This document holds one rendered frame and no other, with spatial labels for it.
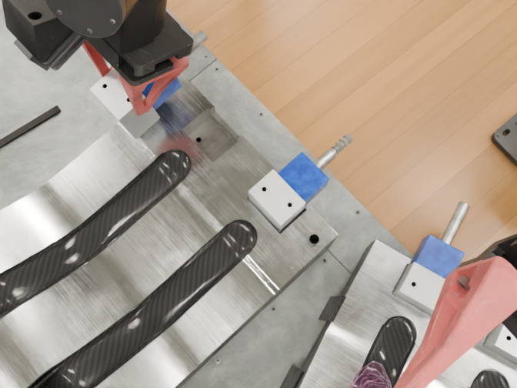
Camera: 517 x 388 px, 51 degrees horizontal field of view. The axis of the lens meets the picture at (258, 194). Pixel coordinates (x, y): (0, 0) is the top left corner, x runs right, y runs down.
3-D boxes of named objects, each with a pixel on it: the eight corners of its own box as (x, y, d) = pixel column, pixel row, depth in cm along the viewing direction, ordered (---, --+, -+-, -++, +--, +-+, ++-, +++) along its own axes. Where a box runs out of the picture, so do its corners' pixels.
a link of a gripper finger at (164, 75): (128, 141, 54) (134, 71, 46) (85, 95, 56) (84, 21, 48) (181, 113, 57) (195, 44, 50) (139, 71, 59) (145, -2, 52)
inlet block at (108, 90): (195, 33, 62) (183, 5, 57) (224, 61, 61) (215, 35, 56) (108, 110, 61) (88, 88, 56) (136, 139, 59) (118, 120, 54)
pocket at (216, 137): (215, 116, 65) (212, 104, 62) (245, 147, 64) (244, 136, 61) (186, 141, 65) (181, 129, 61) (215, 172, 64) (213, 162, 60)
